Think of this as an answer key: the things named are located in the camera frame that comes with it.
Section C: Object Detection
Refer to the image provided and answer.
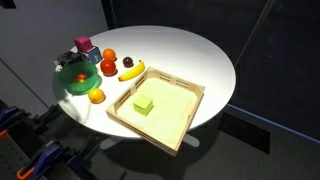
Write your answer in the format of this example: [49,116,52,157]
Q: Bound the dark red toy plum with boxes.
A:
[122,56,134,68]

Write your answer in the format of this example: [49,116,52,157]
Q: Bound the small red toy fruit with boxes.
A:
[75,73,88,82]

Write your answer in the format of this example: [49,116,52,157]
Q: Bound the wooden tray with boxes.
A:
[105,66,206,157]

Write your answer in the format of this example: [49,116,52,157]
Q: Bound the blue dice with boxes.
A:
[83,46,103,65]

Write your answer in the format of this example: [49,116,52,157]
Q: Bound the black clamp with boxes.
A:
[33,104,65,127]

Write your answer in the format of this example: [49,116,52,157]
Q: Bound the lime green dice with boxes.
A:
[133,93,155,117]

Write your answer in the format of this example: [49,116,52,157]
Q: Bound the orange toy orange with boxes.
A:
[102,48,117,63]

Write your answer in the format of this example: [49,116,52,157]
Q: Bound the golden yellow toy citrus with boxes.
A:
[87,88,106,104]

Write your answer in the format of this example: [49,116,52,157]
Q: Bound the pink dice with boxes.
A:
[73,36,94,53]

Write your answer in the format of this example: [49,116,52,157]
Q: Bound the yellow toy banana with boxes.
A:
[117,59,146,82]

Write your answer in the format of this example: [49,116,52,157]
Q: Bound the black white zebra dice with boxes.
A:
[56,51,84,68]

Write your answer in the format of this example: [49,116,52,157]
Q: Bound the green plastic bowl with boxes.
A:
[57,60,103,96]

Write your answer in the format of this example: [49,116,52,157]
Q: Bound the red toy tomato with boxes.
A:
[99,59,118,76]

